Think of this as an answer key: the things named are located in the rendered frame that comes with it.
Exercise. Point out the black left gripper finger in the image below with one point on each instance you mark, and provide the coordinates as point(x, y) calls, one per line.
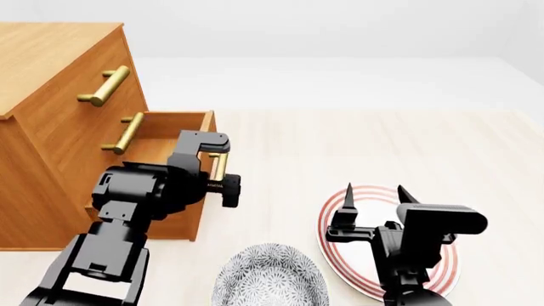
point(232, 191)

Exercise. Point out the black left gripper camera box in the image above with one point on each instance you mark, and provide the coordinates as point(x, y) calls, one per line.
point(204, 141)

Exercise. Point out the white plate with red rings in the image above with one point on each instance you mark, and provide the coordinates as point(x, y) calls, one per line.
point(340, 255)

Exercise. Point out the wooden three-drawer cabinet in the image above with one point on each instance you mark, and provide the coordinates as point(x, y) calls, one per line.
point(30, 191)

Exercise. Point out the white bowl with floral pattern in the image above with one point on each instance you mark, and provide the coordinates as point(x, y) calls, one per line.
point(270, 277)

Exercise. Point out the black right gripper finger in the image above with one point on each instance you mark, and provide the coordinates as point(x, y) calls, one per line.
point(407, 195)
point(347, 207)

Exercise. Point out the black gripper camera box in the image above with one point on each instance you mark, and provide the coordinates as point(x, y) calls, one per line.
point(442, 220)
point(204, 141)

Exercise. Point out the black right gripper camera box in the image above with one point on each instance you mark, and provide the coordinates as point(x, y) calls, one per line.
point(442, 220)

